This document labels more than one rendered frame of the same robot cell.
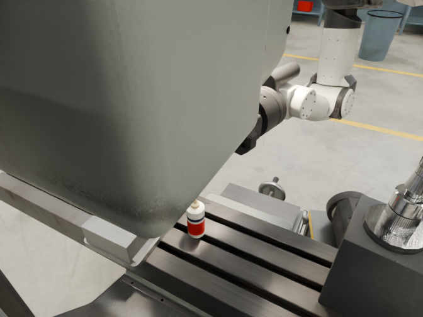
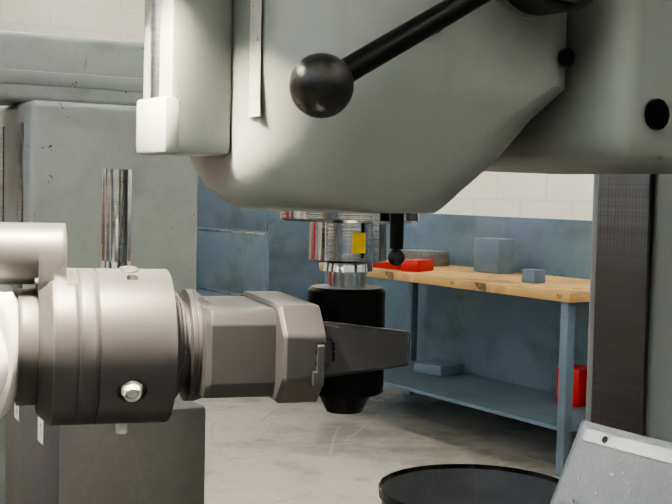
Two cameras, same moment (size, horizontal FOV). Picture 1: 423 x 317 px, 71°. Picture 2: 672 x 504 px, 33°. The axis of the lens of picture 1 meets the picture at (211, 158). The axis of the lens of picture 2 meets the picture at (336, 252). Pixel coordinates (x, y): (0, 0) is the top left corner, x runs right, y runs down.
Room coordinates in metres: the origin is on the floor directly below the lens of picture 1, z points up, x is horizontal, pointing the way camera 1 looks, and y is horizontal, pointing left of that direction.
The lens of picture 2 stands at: (1.03, 0.32, 1.32)
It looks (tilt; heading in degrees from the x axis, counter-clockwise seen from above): 3 degrees down; 209
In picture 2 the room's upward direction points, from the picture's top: 1 degrees clockwise
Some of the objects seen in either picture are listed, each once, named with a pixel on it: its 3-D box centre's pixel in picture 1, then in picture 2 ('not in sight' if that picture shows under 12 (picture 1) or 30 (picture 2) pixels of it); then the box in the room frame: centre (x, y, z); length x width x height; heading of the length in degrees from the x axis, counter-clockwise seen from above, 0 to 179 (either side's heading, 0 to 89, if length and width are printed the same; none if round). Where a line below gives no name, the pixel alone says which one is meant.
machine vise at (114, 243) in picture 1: (153, 189); not in sight; (0.54, 0.14, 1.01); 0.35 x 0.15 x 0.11; 153
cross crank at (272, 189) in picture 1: (269, 198); not in sight; (0.87, -0.23, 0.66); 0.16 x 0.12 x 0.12; 152
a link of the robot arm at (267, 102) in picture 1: (242, 121); (197, 348); (0.50, -0.06, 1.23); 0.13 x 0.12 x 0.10; 47
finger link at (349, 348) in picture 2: not in sight; (361, 349); (0.45, 0.03, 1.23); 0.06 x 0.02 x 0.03; 137
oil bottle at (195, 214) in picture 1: (195, 216); not in sight; (0.45, 0.04, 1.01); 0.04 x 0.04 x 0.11
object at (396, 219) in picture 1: (403, 212); not in sight; (0.30, -0.28, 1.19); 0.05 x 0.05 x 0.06
